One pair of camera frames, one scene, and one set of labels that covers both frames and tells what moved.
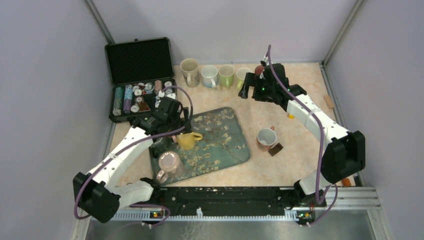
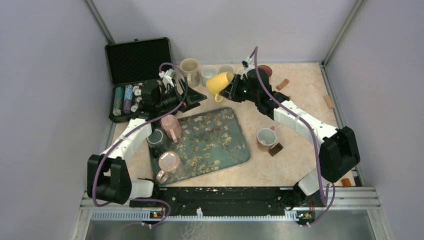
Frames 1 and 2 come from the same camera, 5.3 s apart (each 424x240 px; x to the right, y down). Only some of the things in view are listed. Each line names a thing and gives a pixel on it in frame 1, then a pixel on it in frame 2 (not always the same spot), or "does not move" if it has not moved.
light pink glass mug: x=171 y=165 does not move
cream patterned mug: x=189 y=67 does not move
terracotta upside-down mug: x=266 y=138 does not move
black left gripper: x=186 y=117 → x=193 y=98
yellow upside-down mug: x=187 y=141 → x=216 y=83
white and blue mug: x=209 y=75 does not move
